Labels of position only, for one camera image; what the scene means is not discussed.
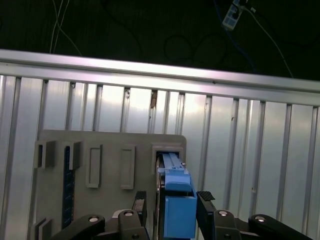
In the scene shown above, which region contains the white power strip cable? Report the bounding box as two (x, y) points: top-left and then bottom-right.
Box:
(249, 7), (294, 76)

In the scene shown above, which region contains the RAM stick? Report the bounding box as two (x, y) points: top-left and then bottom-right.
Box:
(61, 146), (76, 229)

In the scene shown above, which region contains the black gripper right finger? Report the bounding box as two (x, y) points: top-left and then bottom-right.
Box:
(196, 189), (315, 240)

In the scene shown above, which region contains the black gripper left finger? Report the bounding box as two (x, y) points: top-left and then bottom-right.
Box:
(51, 190), (149, 240)

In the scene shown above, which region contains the grey parts rack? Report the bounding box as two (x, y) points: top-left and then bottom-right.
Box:
(27, 129), (188, 240)

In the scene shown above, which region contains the hard disk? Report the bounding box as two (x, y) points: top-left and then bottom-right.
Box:
(154, 151), (198, 240)

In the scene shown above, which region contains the thin white cable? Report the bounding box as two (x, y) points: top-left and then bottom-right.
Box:
(49, 0), (70, 54)
(52, 0), (83, 56)

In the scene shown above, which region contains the white power strip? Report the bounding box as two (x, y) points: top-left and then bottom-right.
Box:
(221, 0), (243, 31)

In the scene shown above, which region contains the blue floor cable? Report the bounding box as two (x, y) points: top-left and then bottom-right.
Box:
(212, 0), (257, 74)

